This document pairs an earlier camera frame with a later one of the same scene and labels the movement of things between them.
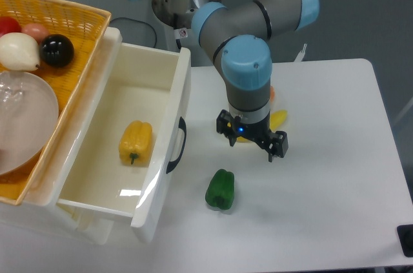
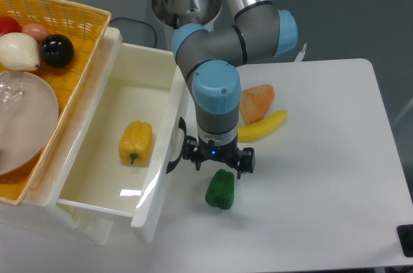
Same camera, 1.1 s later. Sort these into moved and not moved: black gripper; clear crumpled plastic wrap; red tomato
Moved: black gripper
Not moved: clear crumpled plastic wrap; red tomato
